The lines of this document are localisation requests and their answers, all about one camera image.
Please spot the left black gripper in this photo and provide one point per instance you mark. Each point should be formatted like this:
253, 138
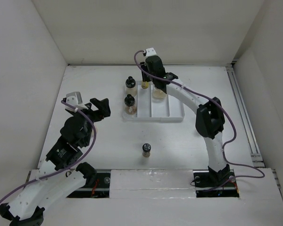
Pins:
104, 110

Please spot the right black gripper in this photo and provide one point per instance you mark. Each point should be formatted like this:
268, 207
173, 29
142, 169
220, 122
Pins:
145, 77

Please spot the yellow liquid bottle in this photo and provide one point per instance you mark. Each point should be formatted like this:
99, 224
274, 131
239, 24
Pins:
144, 85

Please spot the black knob spice bottle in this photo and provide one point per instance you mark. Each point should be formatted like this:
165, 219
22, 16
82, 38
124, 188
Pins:
130, 86

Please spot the wide glass jar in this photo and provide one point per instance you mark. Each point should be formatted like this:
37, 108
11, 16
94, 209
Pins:
158, 94

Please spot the black cap spice bottle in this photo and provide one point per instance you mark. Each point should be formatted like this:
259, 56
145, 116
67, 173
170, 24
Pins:
130, 105

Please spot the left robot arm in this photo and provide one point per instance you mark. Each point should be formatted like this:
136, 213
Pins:
63, 170

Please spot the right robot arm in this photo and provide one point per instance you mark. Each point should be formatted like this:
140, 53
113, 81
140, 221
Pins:
210, 116

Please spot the white divided tray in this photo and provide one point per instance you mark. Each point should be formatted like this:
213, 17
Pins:
150, 109

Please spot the small black cap bottle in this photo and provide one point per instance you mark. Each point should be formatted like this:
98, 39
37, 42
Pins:
146, 148

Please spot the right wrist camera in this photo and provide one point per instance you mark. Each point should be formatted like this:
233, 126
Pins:
149, 52

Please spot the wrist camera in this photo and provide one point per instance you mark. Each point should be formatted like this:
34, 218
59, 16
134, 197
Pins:
149, 52
74, 101

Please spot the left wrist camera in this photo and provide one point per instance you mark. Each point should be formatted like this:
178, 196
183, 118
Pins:
74, 101

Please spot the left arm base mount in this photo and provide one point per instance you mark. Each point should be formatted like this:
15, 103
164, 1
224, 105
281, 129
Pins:
97, 184

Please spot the aluminium rail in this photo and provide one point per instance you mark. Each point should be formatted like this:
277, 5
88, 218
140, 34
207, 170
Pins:
255, 153

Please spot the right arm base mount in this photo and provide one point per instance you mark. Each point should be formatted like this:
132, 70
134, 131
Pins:
205, 187

